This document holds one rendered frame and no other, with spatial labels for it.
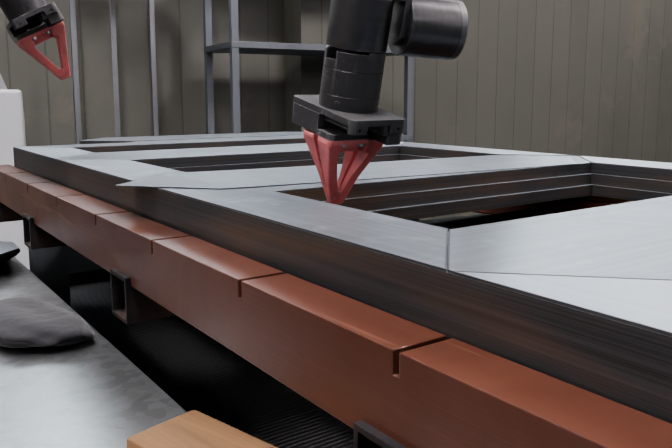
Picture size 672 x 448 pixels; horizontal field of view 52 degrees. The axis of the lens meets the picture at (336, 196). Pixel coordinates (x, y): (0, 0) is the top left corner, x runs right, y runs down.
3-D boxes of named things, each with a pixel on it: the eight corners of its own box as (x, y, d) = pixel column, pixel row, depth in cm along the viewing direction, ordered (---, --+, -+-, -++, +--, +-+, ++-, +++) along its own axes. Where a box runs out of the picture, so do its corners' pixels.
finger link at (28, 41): (82, 69, 108) (50, 12, 105) (89, 67, 101) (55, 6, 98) (41, 89, 105) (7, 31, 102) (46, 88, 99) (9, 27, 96)
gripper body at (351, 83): (342, 111, 73) (351, 40, 70) (404, 138, 65) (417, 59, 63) (289, 113, 69) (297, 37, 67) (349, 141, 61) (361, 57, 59)
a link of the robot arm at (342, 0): (325, -23, 64) (345, -19, 59) (393, -15, 67) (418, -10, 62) (316, 52, 66) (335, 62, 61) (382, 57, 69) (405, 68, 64)
